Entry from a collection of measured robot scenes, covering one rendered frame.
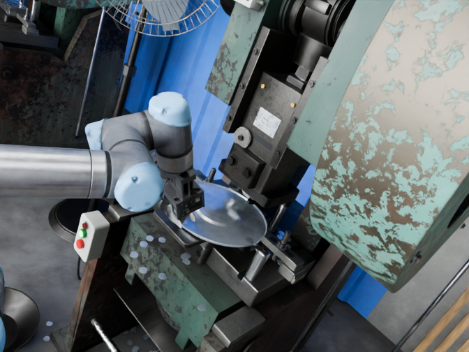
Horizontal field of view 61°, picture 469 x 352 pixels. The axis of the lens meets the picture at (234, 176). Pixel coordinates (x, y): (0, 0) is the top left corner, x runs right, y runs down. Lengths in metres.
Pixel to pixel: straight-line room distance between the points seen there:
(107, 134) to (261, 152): 0.45
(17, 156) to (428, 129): 0.53
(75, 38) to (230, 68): 1.50
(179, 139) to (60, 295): 1.19
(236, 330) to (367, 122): 0.65
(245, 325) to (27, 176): 0.65
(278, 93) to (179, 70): 2.09
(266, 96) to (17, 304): 1.21
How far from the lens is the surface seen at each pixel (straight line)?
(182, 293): 1.12
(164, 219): 1.01
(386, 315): 2.42
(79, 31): 2.43
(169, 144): 0.77
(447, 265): 2.23
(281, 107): 1.00
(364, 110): 0.55
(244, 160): 1.04
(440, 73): 0.53
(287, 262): 1.14
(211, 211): 1.09
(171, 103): 0.75
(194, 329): 1.13
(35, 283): 1.87
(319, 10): 0.96
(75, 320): 1.54
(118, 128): 0.73
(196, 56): 2.89
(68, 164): 0.62
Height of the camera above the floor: 1.37
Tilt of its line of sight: 26 degrees down
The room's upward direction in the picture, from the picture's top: 24 degrees clockwise
